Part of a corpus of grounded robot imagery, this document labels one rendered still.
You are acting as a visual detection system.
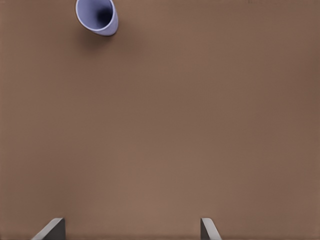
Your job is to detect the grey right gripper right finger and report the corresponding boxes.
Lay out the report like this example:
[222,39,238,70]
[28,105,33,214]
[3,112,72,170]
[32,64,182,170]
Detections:
[200,217,224,240]

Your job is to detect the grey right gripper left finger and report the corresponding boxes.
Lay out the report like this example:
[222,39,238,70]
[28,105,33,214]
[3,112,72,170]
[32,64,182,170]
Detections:
[31,217,67,240]

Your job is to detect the lavender blue cup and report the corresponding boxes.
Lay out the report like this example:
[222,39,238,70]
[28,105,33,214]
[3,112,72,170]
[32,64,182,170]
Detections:
[75,0,119,37]

